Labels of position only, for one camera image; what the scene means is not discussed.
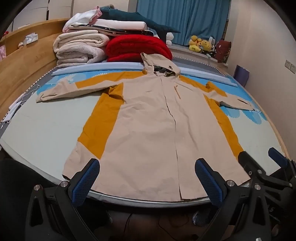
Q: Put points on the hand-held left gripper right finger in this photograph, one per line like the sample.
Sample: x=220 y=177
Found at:
x=208 y=183

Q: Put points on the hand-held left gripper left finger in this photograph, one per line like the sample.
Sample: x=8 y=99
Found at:
x=85 y=183

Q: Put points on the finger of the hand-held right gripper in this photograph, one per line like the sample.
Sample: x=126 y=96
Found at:
x=251 y=165
x=277 y=157

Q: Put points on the beige and mustard hooded jacket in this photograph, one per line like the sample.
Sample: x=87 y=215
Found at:
x=148 y=129

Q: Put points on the white and pink clothes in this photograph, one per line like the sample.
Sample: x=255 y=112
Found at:
x=81 y=19

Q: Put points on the blue grey shoe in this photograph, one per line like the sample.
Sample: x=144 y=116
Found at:
x=203 y=217

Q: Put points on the blue patterned bed sheet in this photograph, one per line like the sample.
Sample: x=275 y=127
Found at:
x=46 y=129

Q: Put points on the purple bag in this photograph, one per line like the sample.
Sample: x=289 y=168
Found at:
x=241 y=75

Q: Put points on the dark red bag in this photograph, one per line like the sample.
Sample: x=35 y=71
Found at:
x=223 y=51

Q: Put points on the yellow plush toy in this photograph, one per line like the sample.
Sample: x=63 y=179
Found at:
x=194 y=44
x=205 y=45

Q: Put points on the wooden headboard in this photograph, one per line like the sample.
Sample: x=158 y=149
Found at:
x=27 y=67

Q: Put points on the cream folded quilt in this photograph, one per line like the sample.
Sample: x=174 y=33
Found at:
x=78 y=49

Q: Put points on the red folded blanket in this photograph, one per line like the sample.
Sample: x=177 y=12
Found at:
x=136 y=49

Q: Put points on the white plush toy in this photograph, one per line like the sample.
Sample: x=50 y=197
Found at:
x=170 y=38

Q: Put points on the tissue pack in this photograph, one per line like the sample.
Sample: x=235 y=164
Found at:
x=30 y=38

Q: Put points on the dark dotted folded cloth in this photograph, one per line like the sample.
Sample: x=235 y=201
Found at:
x=129 y=32

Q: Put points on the blue curtain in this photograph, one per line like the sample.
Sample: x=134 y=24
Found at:
x=185 y=18

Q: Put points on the white folded cloth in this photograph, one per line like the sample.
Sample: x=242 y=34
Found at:
x=120 y=24

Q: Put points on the teal plush toy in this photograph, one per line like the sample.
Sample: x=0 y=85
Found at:
x=148 y=22

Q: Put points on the white wardrobe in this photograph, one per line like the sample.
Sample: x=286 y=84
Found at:
x=41 y=14

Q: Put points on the wall switch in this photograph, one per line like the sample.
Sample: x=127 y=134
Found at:
x=293 y=68
x=288 y=64

